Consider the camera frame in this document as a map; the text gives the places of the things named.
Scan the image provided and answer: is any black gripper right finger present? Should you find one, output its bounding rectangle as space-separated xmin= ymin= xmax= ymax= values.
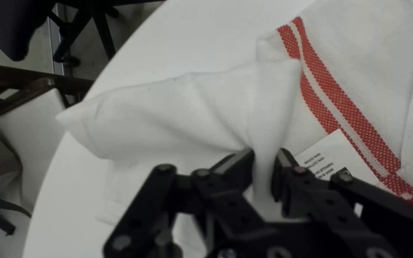
xmin=271 ymin=148 xmax=354 ymax=217

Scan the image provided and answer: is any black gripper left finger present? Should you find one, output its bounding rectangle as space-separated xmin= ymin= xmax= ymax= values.
xmin=190 ymin=148 xmax=255 ymax=197

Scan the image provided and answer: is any white and red towel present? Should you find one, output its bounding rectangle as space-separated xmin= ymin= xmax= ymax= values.
xmin=59 ymin=0 xmax=413 ymax=221

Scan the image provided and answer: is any black office chair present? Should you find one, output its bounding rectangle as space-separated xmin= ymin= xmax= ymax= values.
xmin=0 ymin=0 xmax=166 ymax=64

